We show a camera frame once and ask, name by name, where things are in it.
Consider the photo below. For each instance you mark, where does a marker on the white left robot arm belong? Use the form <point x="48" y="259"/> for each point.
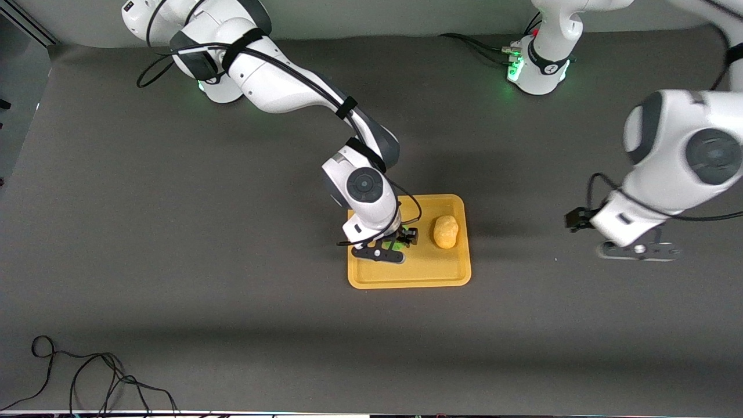
<point x="685" y="151"/>

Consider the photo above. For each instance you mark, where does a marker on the yellow potato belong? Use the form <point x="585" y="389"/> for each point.
<point x="446" y="231"/>

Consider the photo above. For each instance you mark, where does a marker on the dark grey table mat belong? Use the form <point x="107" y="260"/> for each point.
<point x="174" y="232"/>

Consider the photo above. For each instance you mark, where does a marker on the orange plastic tray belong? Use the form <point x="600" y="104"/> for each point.
<point x="429" y="267"/>

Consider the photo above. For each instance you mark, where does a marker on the aluminium frame rail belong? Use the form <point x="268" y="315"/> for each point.
<point x="29" y="26"/>

